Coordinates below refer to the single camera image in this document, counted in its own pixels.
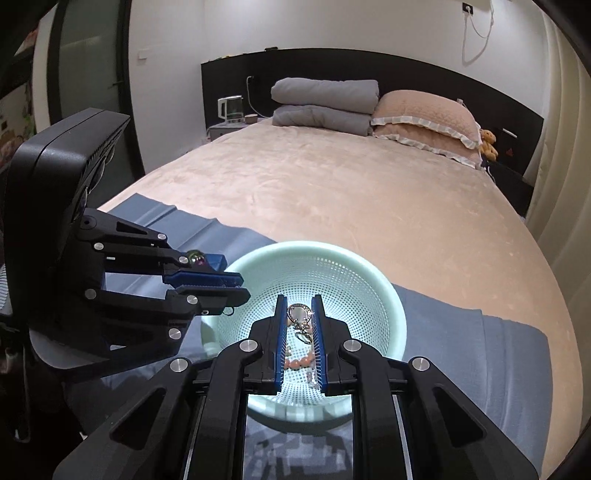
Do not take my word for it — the silver hoop earring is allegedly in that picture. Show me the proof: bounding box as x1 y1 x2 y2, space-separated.
287 303 314 345

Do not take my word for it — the pink bead bracelet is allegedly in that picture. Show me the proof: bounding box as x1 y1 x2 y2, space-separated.
281 347 320 372

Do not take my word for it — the blue rectangular box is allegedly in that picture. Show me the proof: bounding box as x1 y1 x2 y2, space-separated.
204 254 228 272

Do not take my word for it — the mint green plastic basket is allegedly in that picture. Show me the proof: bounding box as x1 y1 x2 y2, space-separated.
200 241 407 426

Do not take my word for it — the white electric kettle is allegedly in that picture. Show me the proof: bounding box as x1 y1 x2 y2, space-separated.
217 95 245 123

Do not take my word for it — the beige bed cover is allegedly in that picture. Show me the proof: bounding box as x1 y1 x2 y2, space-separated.
104 121 583 476

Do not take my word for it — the blue fabric cloth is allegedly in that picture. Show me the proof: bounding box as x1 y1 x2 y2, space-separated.
111 194 553 479

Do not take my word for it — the grey folded duvet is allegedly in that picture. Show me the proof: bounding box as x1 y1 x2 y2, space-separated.
270 77 380 136

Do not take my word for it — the frosted glass door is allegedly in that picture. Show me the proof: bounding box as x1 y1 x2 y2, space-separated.
45 0 146 195

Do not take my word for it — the pink ruffled pillow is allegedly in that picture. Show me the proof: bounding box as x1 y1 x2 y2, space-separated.
370 90 482 169

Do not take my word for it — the black nightstand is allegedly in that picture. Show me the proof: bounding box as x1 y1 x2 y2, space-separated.
486 162 534 217

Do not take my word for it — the brown teddy bear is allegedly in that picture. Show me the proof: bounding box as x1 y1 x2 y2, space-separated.
480 129 498 162

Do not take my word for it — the beige curtain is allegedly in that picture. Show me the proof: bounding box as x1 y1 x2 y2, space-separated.
523 13 591 296

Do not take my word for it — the black headboard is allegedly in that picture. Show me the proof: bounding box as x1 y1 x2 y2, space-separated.
201 48 544 174

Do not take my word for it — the black camera box left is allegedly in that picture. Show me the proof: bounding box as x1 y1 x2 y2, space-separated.
1 108 130 316

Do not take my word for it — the white wall cable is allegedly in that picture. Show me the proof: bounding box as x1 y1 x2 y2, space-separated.
461 2 496 66

